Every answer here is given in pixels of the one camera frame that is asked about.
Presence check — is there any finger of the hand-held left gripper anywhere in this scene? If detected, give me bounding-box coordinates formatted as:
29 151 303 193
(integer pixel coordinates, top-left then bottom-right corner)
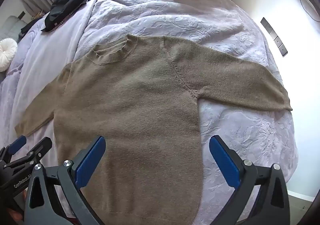
5 137 53 168
0 135 27 163

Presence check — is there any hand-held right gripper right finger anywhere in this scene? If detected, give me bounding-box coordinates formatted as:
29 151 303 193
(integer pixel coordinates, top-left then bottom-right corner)
209 135 290 225

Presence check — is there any grey wall switch panel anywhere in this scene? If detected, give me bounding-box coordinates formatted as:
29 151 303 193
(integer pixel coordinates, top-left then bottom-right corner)
260 17 288 57

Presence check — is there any brown knit sweater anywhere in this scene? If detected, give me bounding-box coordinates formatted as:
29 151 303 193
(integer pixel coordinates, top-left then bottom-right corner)
15 35 293 225

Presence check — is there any grey padded bench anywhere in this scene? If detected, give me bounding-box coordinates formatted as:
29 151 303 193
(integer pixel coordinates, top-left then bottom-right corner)
0 15 28 43

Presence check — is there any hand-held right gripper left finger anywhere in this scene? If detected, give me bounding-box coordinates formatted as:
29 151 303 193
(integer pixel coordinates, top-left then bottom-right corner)
24 136 107 225

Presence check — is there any lavender embossed bedspread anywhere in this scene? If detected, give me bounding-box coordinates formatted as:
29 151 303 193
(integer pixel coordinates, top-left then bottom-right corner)
0 0 299 225

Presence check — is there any dark clothes pile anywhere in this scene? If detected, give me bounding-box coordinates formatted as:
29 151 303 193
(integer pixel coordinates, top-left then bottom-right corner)
41 0 122 32

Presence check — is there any thin black wall cable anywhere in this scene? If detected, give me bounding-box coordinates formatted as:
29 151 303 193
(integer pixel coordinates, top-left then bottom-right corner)
297 0 320 22

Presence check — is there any round white pillow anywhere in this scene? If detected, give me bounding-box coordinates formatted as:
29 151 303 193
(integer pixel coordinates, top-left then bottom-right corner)
0 38 18 72

